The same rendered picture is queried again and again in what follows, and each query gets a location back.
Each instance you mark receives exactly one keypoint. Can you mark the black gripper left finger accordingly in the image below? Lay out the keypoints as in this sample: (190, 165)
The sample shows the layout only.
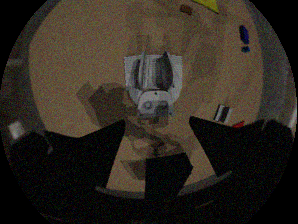
(94, 153)

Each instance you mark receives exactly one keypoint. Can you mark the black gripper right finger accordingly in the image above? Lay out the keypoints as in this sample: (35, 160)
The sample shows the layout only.
(222, 144)

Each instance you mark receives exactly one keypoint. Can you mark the yellow flat rectangular plate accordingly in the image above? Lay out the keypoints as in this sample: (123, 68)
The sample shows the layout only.
(210, 4)

